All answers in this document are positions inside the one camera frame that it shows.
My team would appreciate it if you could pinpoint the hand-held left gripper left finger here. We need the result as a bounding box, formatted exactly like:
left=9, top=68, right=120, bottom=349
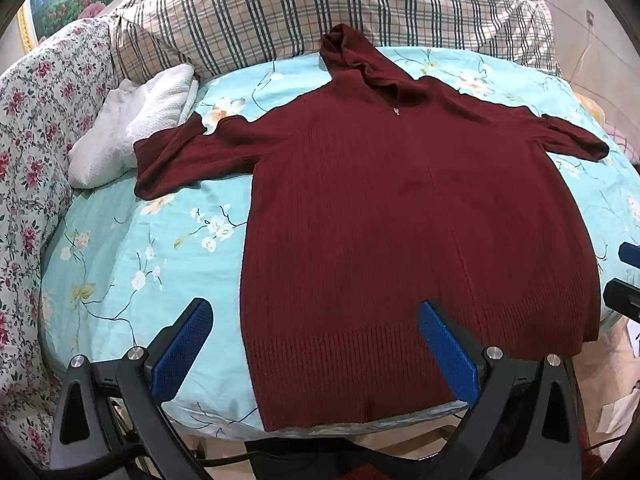
left=49, top=298, right=215, bottom=480

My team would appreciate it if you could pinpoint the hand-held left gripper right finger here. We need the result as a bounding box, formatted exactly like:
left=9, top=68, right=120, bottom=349
left=417, top=300, right=584, bottom=480

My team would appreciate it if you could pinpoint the maroon hooded knit sweater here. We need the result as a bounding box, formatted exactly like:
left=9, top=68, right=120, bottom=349
left=132, top=23, right=611, bottom=433

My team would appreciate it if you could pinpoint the light blue floral bedsheet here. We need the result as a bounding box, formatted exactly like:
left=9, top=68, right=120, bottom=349
left=40, top=45, right=640, bottom=443

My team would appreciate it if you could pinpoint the yellow cloth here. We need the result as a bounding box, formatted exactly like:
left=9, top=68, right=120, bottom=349
left=572, top=91, right=610, bottom=127

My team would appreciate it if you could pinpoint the white textured towel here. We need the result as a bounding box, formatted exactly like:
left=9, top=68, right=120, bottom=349
left=67, top=63, right=201, bottom=190

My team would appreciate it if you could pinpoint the white pink floral quilt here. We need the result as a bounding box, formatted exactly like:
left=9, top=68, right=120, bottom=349
left=0, top=15, right=121, bottom=461

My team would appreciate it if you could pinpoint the beige plaid quilt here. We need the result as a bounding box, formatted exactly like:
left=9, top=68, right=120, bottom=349
left=110, top=0, right=561, bottom=83

